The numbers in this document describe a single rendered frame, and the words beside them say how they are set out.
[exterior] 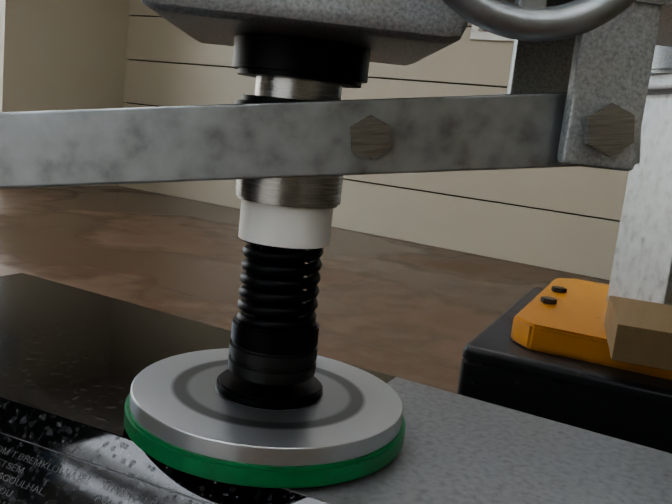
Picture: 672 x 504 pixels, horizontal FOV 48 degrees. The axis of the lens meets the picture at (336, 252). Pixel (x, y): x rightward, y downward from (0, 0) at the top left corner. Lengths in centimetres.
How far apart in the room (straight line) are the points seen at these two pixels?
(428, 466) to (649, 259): 80
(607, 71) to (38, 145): 37
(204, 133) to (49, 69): 831
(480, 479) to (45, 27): 838
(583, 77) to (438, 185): 656
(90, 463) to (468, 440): 30
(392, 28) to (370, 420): 28
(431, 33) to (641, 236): 93
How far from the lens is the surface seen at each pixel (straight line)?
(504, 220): 684
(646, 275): 133
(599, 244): 664
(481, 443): 65
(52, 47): 884
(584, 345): 118
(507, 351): 117
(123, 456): 59
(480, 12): 42
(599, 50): 52
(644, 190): 137
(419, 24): 47
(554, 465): 64
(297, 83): 54
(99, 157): 53
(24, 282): 105
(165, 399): 58
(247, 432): 53
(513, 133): 53
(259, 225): 55
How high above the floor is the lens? 105
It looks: 10 degrees down
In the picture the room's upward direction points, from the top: 6 degrees clockwise
